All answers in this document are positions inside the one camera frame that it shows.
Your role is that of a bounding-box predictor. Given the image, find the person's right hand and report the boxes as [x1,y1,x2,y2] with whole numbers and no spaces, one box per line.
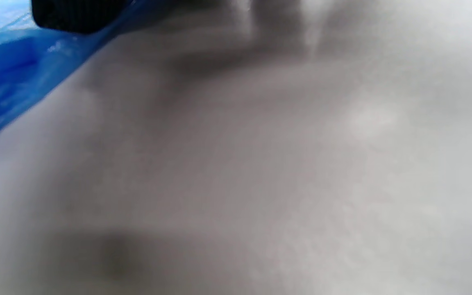
[31,0,132,34]

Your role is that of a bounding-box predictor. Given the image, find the blue plastic bag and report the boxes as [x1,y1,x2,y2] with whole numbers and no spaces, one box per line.
[0,0,138,164]

